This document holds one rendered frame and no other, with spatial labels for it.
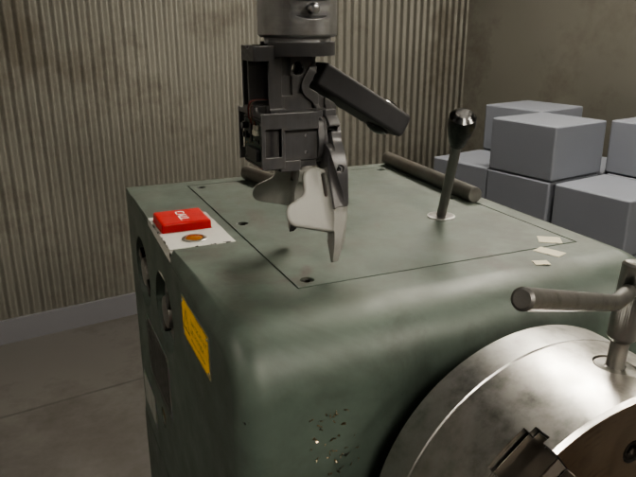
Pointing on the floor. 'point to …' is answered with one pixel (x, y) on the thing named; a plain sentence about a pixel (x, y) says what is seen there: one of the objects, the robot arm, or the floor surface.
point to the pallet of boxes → (557, 168)
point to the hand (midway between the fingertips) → (318, 238)
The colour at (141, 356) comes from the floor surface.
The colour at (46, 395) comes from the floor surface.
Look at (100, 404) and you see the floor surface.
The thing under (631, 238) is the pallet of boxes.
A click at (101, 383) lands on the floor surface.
